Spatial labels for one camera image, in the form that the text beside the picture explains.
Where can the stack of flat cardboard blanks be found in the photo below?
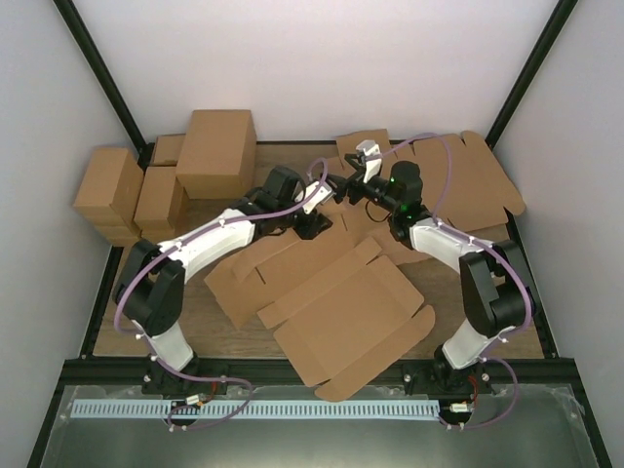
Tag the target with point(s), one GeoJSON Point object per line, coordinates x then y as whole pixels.
{"type": "Point", "coordinates": [478, 194]}

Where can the large folded cardboard box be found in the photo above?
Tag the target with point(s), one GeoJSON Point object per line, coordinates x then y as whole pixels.
{"type": "Point", "coordinates": [217, 157]}

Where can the black aluminium frame rail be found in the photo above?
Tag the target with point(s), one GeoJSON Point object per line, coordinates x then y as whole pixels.
{"type": "Point", "coordinates": [335, 381]}

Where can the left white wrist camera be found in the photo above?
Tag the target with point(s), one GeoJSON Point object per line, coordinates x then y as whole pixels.
{"type": "Point", "coordinates": [315, 194]}

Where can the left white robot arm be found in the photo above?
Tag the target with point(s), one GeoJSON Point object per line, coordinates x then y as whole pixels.
{"type": "Point", "coordinates": [149, 291]}

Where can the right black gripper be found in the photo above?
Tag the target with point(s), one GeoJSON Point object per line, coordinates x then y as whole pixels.
{"type": "Point", "coordinates": [353, 184]}

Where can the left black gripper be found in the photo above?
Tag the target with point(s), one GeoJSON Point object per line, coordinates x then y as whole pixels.
{"type": "Point", "coordinates": [313, 228]}

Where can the rear small cardboard box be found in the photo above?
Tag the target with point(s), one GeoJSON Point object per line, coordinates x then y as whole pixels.
{"type": "Point", "coordinates": [166, 150]}

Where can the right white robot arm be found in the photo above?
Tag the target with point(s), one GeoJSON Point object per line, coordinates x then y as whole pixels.
{"type": "Point", "coordinates": [498, 292]}

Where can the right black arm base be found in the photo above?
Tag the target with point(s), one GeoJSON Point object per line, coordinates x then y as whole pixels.
{"type": "Point", "coordinates": [439, 381]}

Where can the light blue slotted cable duct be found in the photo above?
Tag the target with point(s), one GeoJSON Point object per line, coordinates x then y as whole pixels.
{"type": "Point", "coordinates": [260, 409]}

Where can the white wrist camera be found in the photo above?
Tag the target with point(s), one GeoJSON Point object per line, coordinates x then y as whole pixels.
{"type": "Point", "coordinates": [370, 156]}
{"type": "Point", "coordinates": [315, 194]}

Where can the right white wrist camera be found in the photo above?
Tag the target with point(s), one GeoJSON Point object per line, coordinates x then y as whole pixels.
{"type": "Point", "coordinates": [370, 156]}

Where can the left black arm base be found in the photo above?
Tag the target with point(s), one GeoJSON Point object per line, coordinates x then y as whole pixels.
{"type": "Point", "coordinates": [162, 382]}

